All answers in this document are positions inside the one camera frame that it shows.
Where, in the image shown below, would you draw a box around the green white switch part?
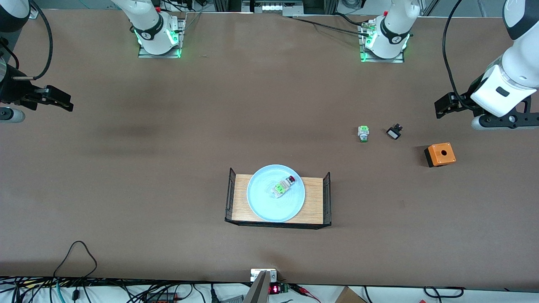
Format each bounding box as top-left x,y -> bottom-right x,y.
272,175 -> 296,198

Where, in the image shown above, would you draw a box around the light blue round plate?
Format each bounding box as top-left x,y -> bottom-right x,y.
247,164 -> 306,223

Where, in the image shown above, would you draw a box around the wooden shelf with mesh sides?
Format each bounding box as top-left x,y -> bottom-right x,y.
224,167 -> 332,230

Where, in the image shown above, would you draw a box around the brown cardboard piece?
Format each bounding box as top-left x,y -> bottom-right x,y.
335,286 -> 367,303

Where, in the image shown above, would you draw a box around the orange button enclosure box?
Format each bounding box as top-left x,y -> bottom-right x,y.
424,143 -> 456,168

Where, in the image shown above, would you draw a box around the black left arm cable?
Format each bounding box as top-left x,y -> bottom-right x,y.
442,0 -> 480,112

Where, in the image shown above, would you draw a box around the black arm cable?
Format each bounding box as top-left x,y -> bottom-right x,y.
442,0 -> 480,112
13,0 -> 54,81

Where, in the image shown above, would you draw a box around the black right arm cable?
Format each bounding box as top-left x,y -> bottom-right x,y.
13,0 -> 54,81

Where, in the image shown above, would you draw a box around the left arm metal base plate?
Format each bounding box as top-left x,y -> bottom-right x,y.
358,21 -> 406,64

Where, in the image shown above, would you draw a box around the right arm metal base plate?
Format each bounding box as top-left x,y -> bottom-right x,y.
138,17 -> 186,58

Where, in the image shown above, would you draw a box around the thin black looped cable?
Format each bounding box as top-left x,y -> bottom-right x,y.
53,241 -> 98,280

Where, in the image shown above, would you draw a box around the black cable across table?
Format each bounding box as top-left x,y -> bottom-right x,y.
291,16 -> 373,36

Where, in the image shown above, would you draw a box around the black coiled floor cable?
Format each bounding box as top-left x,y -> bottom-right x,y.
423,286 -> 466,299

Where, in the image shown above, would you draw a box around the aluminium frame with power strip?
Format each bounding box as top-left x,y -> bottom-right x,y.
242,0 -> 304,16

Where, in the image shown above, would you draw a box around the tangled black floor cables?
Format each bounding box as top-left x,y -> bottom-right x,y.
0,276 -> 245,303

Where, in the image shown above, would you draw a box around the red clip lead wires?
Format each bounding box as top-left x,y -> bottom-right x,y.
290,284 -> 320,303

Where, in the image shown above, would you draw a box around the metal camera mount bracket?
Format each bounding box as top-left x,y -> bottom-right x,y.
244,268 -> 278,303

